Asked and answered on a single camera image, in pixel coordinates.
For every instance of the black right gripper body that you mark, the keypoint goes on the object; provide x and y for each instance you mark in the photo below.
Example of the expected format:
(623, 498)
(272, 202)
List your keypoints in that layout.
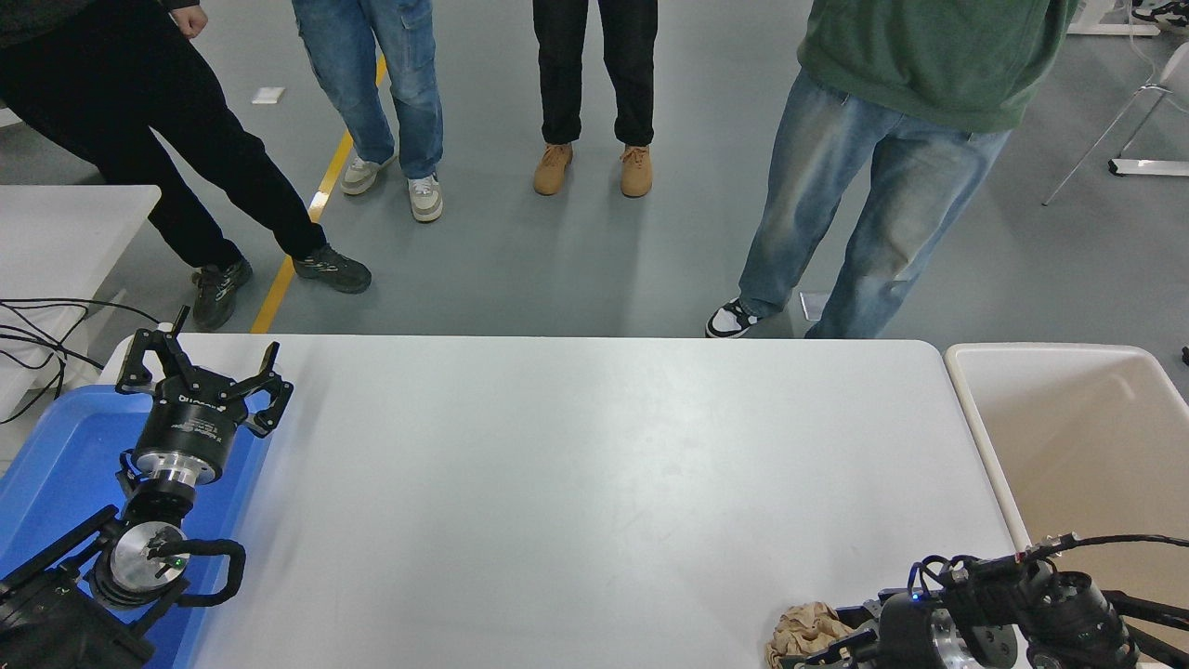
(906, 636)

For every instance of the person's foot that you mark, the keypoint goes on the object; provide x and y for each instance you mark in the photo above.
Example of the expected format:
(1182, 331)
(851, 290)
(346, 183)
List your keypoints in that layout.
(1166, 11)

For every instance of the large pale plastic bin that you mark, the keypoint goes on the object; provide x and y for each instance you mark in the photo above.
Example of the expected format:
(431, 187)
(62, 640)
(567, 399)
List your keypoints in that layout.
(1068, 446)

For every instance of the person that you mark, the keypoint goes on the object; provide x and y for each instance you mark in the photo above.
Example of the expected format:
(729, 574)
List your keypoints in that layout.
(594, 74)
(381, 84)
(892, 139)
(139, 121)

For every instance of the person's left hand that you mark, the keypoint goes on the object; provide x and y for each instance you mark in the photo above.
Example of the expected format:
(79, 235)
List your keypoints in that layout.
(190, 20)

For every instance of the tan paper ball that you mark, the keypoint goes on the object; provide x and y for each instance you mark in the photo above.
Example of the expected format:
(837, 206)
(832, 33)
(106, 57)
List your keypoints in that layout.
(803, 632)

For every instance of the white stand foot bar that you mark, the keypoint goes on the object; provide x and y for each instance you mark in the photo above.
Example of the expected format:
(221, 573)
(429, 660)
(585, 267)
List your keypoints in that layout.
(1152, 166)
(1115, 29)

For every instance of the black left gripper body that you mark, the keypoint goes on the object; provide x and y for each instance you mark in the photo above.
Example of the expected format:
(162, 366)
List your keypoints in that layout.
(190, 429)

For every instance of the grey wheeled office chair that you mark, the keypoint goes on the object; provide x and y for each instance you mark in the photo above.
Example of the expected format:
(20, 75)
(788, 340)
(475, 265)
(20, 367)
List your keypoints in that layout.
(9, 117)

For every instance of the blue plastic tray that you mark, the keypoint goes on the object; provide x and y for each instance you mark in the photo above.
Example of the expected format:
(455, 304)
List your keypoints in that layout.
(56, 465)

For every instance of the white side table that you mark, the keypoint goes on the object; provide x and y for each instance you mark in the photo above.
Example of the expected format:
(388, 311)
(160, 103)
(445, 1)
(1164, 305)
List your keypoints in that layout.
(65, 242)

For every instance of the silver floor plate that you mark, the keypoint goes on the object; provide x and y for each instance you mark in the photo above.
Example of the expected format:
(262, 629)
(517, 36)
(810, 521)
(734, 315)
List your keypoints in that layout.
(815, 305)

